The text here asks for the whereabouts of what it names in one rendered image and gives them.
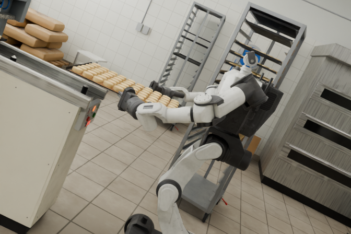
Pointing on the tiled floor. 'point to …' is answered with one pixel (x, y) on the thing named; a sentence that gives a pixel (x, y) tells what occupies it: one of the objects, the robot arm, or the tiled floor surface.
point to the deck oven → (315, 138)
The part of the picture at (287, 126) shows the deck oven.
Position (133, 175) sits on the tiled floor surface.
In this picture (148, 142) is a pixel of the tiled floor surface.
